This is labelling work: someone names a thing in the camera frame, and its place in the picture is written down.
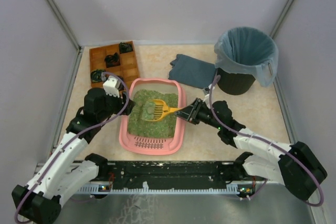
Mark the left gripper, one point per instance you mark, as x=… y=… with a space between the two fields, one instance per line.
x=125 y=103

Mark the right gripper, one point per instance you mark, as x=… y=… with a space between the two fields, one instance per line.
x=195 y=111

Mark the yellow plastic litter scoop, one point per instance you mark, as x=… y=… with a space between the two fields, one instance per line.
x=160 y=110

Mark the pink litter box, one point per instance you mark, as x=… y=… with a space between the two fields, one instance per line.
x=147 y=145

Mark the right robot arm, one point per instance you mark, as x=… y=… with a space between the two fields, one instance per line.
x=293 y=165

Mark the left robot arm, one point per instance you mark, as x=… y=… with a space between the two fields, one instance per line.
x=42 y=198

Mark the green cat litter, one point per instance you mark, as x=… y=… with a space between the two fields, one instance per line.
x=137 y=124

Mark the black green coiled item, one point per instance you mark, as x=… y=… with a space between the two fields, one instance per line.
x=98 y=75

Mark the folded grey-blue cloth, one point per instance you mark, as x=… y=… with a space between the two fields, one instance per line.
x=192 y=72

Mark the black coiled item middle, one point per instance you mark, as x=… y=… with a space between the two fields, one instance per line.
x=112 y=60

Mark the wooden compartment tray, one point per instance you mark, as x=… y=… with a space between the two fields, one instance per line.
x=120 y=59

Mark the black trash bin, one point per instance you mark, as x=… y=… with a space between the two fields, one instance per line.
x=234 y=83

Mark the black coiled item top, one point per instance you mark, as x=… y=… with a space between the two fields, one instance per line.
x=125 y=47

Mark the blue plastic bin liner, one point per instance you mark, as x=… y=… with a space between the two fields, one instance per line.
x=247 y=50

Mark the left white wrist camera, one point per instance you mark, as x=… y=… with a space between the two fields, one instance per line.
x=111 y=87

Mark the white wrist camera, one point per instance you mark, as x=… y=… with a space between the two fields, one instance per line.
x=111 y=87
x=207 y=91

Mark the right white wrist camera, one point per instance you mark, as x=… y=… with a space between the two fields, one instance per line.
x=207 y=91

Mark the black metal base rail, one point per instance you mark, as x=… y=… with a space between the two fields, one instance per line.
x=168 y=177

